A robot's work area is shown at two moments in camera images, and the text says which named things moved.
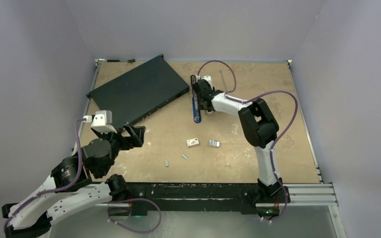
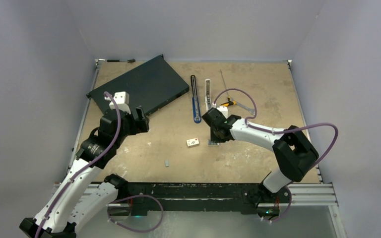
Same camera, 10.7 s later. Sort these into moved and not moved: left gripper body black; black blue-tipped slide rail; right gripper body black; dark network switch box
Moved: right gripper body black; left gripper body black
Not moved: black blue-tipped slide rail; dark network switch box
